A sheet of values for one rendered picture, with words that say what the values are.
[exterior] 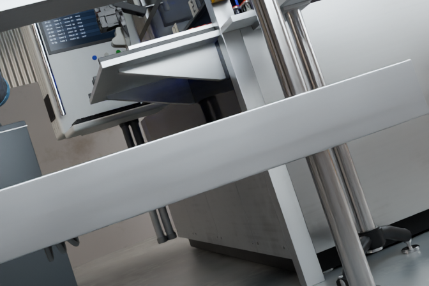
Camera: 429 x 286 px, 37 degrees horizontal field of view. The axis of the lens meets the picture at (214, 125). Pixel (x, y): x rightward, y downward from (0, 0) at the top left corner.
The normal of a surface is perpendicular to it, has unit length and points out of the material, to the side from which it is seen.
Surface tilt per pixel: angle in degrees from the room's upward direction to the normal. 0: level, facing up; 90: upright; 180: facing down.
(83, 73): 90
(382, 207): 90
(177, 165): 90
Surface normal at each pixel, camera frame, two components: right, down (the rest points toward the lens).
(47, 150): 0.44, -0.19
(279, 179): 0.24, -0.13
